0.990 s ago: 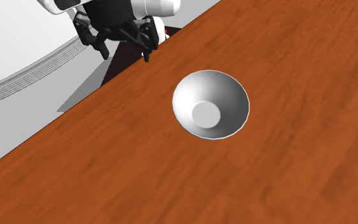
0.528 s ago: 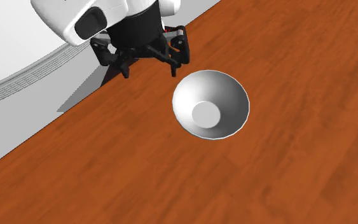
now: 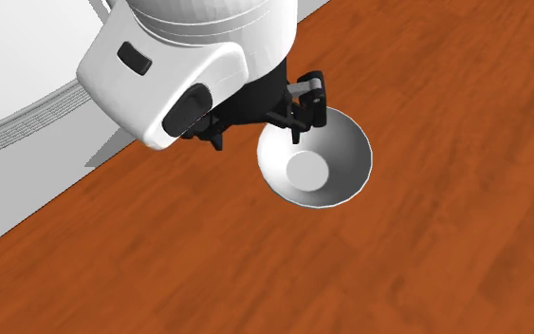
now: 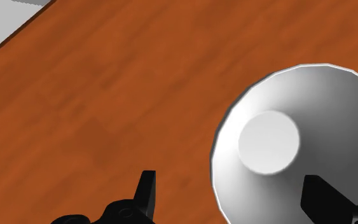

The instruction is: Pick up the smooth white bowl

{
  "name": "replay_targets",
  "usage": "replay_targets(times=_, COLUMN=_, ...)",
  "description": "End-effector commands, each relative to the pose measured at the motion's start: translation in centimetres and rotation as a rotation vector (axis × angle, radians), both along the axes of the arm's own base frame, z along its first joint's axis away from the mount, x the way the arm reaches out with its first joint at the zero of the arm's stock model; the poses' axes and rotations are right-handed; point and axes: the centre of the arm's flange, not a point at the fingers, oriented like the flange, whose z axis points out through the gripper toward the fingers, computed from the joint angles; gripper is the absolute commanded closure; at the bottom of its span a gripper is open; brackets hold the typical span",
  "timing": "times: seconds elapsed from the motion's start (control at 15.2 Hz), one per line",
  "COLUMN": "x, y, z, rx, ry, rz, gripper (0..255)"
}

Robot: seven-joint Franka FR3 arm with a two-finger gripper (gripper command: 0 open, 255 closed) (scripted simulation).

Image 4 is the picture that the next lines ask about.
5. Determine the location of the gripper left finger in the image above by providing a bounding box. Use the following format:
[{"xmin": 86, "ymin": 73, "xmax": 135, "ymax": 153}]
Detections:
[{"xmin": 50, "ymin": 169, "xmax": 157, "ymax": 224}]

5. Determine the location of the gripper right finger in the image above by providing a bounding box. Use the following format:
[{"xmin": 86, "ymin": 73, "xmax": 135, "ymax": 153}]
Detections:
[{"xmin": 300, "ymin": 174, "xmax": 358, "ymax": 224}]

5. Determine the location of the white bowl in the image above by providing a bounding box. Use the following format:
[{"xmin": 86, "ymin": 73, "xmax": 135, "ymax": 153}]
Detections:
[{"xmin": 210, "ymin": 63, "xmax": 358, "ymax": 224}]

